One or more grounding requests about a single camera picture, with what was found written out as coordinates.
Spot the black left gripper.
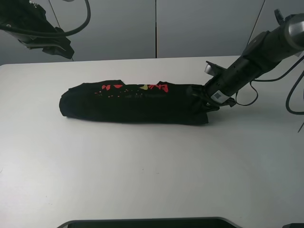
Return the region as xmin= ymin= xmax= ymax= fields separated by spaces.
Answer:
xmin=18 ymin=35 xmax=74 ymax=59

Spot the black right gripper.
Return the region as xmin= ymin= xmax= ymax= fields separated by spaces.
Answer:
xmin=190 ymin=73 xmax=236 ymax=113

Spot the black printed t-shirt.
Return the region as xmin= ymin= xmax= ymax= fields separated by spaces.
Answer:
xmin=59 ymin=80 xmax=208 ymax=125

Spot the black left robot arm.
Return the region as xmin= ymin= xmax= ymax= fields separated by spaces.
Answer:
xmin=0 ymin=0 xmax=74 ymax=59

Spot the black robot base front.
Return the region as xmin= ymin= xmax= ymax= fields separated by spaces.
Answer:
xmin=59 ymin=217 xmax=239 ymax=228

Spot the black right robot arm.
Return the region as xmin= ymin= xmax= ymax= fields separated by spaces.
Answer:
xmin=191 ymin=10 xmax=304 ymax=113

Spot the dark object bottom right corner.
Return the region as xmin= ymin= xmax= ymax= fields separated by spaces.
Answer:
xmin=282 ymin=223 xmax=304 ymax=228

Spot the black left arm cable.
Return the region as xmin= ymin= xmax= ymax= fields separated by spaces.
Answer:
xmin=0 ymin=0 xmax=92 ymax=38

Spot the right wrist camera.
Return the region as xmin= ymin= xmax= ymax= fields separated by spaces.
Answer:
xmin=204 ymin=61 xmax=226 ymax=77

